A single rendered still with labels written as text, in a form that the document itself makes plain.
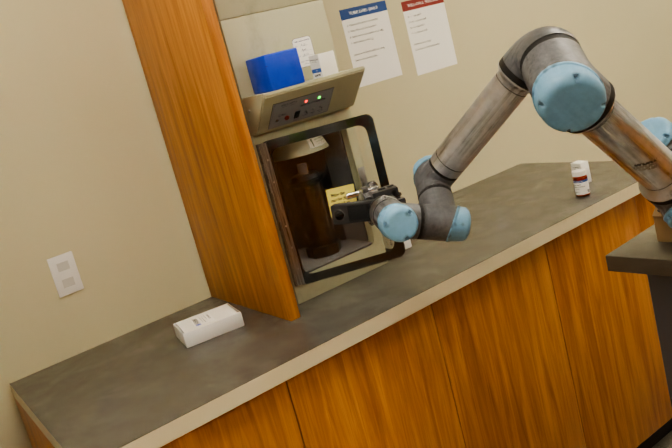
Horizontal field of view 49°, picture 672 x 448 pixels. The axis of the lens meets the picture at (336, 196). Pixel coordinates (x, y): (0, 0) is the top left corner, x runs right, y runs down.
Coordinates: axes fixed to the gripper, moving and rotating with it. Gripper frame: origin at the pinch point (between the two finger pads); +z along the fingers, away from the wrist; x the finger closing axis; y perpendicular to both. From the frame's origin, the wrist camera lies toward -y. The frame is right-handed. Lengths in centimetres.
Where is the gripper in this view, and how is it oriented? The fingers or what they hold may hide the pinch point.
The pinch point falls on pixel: (361, 200)
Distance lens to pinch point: 183.8
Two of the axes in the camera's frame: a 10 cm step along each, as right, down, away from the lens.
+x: -2.5, -9.5, -1.8
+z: -1.4, -1.5, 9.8
